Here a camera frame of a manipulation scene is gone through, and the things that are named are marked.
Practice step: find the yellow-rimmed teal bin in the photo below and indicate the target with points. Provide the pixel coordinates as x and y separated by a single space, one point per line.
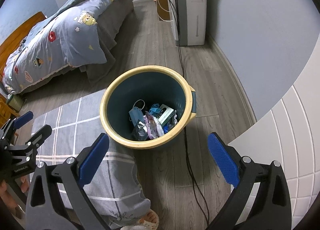
140 89

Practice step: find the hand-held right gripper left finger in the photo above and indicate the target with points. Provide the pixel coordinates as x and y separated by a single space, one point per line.
93 160

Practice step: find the blue face mask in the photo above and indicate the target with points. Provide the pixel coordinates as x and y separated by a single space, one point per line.
137 115

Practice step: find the person's left hand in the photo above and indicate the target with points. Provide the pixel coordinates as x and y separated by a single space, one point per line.
7 205

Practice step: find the grey checked mat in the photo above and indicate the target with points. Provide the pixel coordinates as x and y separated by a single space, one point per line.
65 122

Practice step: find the person's foot in slipper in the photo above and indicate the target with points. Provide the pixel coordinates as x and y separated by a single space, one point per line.
147 220

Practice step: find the wooden stool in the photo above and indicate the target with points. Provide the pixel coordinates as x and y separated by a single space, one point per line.
6 110

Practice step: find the wooden bed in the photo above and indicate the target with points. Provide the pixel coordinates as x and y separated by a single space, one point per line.
15 32

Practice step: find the white panelled furniture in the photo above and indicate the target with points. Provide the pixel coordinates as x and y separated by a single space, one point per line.
287 157

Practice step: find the green label packet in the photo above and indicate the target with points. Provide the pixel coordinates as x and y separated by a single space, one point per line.
166 113

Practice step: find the white tall appliance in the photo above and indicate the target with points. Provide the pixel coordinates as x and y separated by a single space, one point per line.
190 7

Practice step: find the small green bin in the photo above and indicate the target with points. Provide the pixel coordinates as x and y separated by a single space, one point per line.
15 102

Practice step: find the purple wrapper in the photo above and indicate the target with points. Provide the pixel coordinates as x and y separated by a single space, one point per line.
151 125

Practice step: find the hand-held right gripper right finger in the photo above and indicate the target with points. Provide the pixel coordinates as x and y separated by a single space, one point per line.
223 160

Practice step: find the wooden cabinet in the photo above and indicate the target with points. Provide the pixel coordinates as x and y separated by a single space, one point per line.
161 2

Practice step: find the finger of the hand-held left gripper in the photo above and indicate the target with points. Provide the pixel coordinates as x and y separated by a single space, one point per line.
23 119
41 133

